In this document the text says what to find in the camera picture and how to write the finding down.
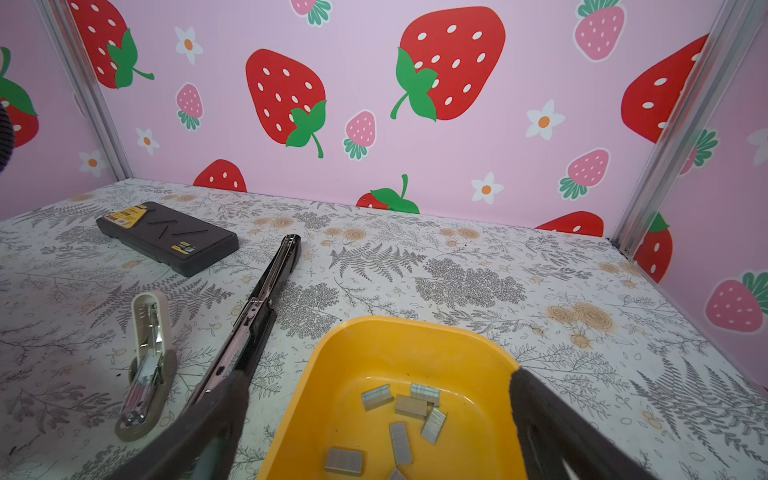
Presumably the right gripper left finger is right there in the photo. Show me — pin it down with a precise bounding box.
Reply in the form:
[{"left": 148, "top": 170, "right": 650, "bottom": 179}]
[{"left": 108, "top": 371, "right": 249, "bottom": 479}]

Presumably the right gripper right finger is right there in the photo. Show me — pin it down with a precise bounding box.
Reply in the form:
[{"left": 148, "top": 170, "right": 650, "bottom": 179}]
[{"left": 509, "top": 369, "right": 653, "bottom": 480}]

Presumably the black stapler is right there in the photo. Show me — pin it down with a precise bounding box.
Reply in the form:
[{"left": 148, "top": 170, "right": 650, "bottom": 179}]
[{"left": 182, "top": 234, "right": 301, "bottom": 413}]

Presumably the staple strip right tilted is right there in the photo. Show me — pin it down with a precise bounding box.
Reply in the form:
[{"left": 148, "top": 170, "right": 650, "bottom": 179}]
[{"left": 420, "top": 407, "right": 447, "bottom": 445}]

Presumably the staple strip upper right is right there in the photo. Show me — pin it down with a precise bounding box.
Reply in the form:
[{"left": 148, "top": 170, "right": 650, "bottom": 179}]
[{"left": 410, "top": 383, "right": 441, "bottom": 407}]

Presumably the staple strip bottom left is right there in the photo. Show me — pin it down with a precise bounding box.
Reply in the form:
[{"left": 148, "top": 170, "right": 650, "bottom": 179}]
[{"left": 324, "top": 447, "right": 365, "bottom": 476}]

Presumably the staple strip upright centre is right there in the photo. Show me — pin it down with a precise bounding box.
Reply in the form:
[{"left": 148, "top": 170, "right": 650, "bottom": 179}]
[{"left": 389, "top": 422, "right": 413, "bottom": 466}]

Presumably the yellow plastic tray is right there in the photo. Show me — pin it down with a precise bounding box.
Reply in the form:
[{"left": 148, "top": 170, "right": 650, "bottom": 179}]
[{"left": 260, "top": 316, "right": 526, "bottom": 479}]

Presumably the staple strip far left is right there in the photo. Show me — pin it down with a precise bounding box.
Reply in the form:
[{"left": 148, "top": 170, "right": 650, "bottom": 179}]
[{"left": 361, "top": 384, "right": 394, "bottom": 411}]

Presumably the black tool case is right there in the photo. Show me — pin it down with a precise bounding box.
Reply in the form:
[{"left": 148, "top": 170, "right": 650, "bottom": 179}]
[{"left": 96, "top": 202, "right": 239, "bottom": 278}]

